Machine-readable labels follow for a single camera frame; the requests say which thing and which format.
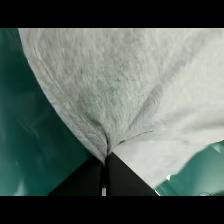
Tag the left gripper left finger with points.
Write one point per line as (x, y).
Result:
(83, 181)

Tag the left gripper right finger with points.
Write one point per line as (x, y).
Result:
(128, 181)

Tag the grey T-shirt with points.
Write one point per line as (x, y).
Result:
(110, 83)

